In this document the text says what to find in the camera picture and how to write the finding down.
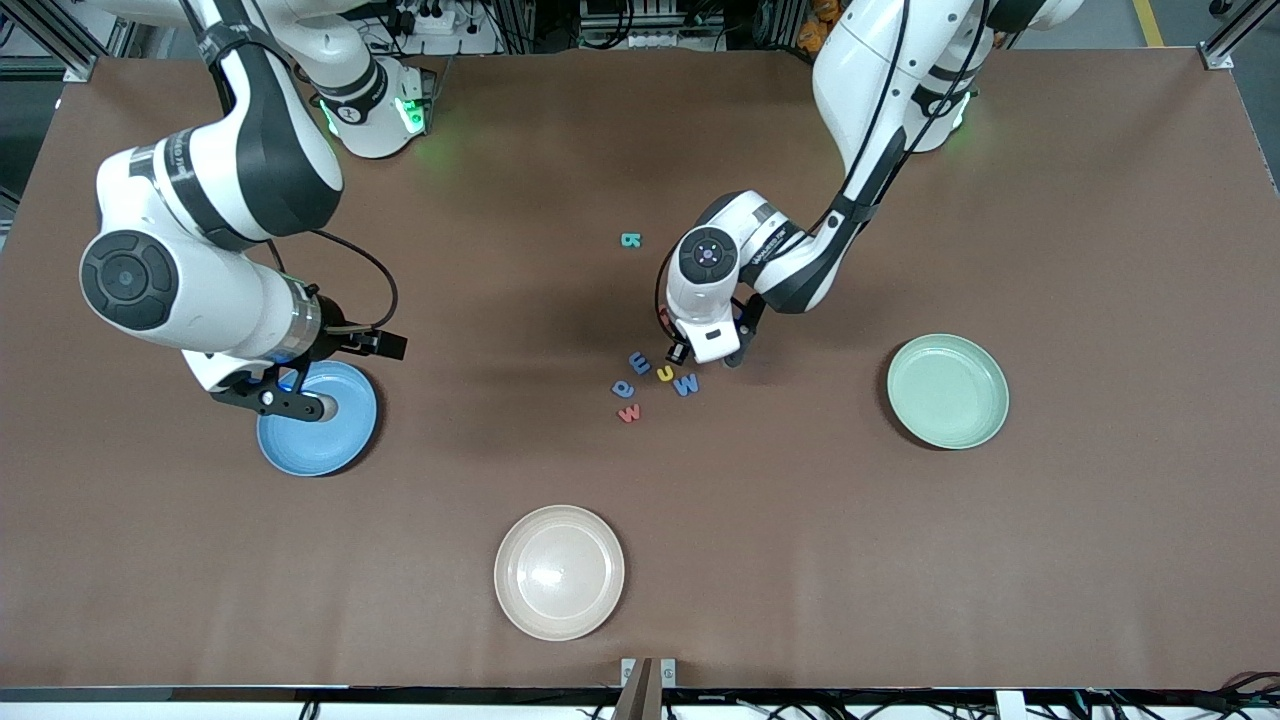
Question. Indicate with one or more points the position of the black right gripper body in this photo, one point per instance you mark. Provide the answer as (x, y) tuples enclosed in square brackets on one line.
[(338, 337)]

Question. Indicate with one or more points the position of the large blue foam letter M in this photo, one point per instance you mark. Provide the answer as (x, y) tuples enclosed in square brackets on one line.
[(686, 384)]

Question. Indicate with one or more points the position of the small blue foam letter m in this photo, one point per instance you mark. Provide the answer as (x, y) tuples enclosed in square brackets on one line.
[(639, 362)]

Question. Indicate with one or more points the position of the blue foam letter a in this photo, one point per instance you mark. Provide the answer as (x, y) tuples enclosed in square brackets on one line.
[(623, 389)]

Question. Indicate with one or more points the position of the pink foam letter m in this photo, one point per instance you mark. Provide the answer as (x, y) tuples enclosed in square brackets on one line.
[(629, 413)]

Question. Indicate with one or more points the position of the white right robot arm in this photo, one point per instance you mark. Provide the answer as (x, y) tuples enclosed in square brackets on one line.
[(220, 300)]

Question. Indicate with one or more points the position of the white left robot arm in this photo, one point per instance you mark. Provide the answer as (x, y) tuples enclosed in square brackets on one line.
[(860, 80)]

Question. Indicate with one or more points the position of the blue plate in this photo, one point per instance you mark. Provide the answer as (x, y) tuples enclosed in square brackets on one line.
[(330, 450)]

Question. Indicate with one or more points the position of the light green plate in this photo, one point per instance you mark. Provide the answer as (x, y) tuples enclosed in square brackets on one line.
[(948, 392)]

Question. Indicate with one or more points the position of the beige plate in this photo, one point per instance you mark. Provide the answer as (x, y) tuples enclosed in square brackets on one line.
[(558, 572)]

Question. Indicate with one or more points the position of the orange packets pile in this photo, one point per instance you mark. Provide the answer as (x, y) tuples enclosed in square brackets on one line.
[(815, 35)]

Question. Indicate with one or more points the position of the white power strip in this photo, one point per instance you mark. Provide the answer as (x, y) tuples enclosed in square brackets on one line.
[(420, 20)]

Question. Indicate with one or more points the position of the table edge rail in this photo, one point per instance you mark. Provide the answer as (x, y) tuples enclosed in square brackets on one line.
[(300, 693)]

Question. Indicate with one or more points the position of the silver metal bracket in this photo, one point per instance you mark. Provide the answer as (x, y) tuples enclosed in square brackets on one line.
[(668, 672), (628, 672)]

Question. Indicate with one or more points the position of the aluminium frame post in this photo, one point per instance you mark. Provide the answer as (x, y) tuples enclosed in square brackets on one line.
[(1235, 30), (75, 65)]

